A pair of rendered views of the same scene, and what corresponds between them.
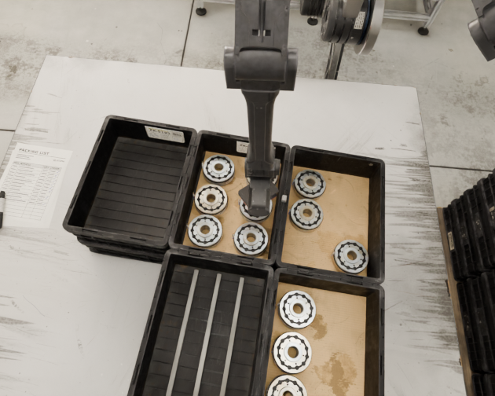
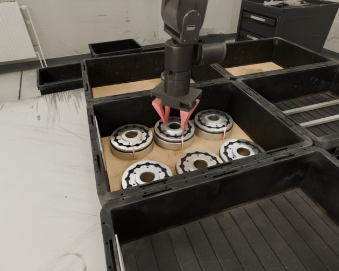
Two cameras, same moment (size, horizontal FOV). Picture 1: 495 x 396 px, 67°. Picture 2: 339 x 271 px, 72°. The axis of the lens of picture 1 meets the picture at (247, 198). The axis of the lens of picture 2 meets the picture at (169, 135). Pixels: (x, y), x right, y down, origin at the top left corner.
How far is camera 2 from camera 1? 1.05 m
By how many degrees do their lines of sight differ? 64
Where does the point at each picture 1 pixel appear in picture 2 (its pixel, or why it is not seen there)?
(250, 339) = (284, 104)
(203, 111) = not seen: outside the picture
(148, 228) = (301, 229)
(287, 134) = (29, 186)
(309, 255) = not seen: hidden behind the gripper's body
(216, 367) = (324, 112)
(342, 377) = (251, 71)
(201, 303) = not seen: hidden behind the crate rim
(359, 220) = (138, 84)
